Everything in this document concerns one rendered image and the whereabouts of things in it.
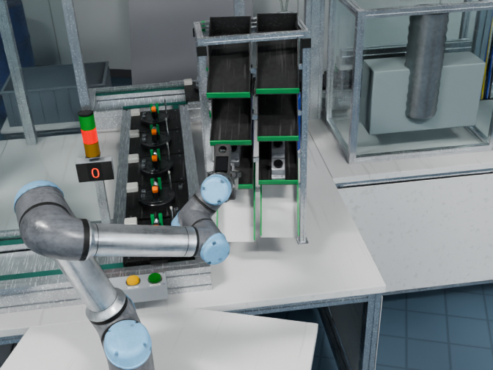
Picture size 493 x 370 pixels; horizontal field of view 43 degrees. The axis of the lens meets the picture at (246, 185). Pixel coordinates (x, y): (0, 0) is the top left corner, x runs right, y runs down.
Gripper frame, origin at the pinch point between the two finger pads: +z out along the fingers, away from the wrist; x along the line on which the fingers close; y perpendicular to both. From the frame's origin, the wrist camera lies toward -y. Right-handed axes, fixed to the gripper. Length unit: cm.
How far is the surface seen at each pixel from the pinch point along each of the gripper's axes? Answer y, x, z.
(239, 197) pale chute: 10.5, 2.8, 20.8
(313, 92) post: -29, 34, 127
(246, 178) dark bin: 3.3, 5.6, 11.4
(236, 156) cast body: -4.2, 2.6, 11.6
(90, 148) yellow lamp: -7.2, -46.4, 12.6
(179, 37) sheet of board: -88, -68, 350
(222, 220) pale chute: 18.3, -3.0, 18.0
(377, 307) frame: 49, 50, 19
